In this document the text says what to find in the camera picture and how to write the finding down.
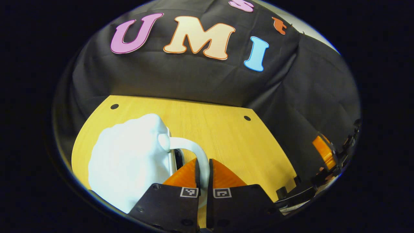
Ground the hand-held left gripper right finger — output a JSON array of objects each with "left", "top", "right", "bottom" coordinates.
[{"left": 206, "top": 159, "right": 279, "bottom": 230}]

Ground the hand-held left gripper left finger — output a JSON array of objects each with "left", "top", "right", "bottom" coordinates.
[{"left": 127, "top": 158, "right": 202, "bottom": 233}]

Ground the black backdrop cloth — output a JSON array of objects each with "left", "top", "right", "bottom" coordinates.
[{"left": 53, "top": 0, "right": 362, "bottom": 182}]

